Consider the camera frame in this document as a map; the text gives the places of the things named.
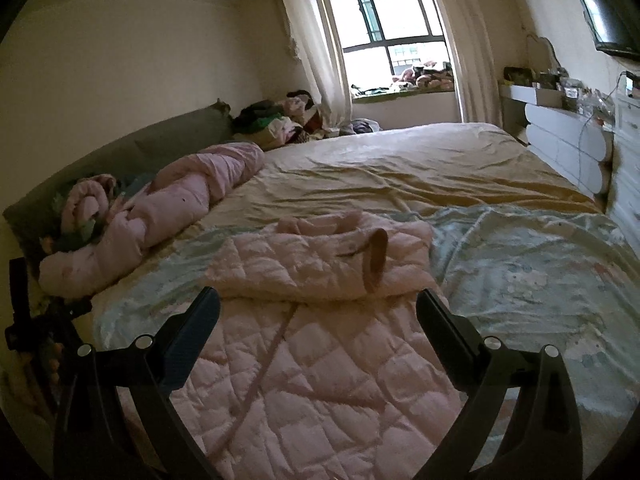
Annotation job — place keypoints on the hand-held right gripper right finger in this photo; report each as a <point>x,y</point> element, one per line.
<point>440,325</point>

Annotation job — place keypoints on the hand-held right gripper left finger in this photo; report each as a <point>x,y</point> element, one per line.
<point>195,325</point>

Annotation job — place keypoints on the pink quilted coat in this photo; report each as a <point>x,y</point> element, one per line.
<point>310,360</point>

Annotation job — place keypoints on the small clothes heap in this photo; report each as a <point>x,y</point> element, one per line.
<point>365,127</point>

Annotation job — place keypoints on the pile of clothes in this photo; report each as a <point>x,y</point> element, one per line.
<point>280,125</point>

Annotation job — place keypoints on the clothes heap on windowsill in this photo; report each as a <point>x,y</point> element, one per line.
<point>425,77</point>

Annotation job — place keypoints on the light blue printed blanket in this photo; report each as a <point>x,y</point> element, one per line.
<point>525,270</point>

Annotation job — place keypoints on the floral rolled blanket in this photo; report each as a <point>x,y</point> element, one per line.
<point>85,205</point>

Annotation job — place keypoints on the pink rolled comforter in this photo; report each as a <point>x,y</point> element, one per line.
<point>175,195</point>

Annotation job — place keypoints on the yellow bed sheet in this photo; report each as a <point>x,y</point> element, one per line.
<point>425,170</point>

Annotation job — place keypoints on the green headboard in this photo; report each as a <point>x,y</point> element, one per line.
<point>150,145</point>

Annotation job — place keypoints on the white vanity desk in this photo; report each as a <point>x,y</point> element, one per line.
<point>555,135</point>

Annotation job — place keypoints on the white dresser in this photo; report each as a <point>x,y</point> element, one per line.
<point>627,170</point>

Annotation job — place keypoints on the clutter of small items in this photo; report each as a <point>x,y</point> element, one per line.
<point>575,95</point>

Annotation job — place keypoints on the white curtain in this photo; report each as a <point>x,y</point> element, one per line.
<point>315,35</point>
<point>465,50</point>

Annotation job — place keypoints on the vanity mirror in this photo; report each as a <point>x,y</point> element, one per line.
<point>542,55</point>

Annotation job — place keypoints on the window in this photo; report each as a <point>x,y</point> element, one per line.
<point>395,10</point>

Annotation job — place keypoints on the black television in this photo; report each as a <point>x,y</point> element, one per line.
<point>610,15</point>

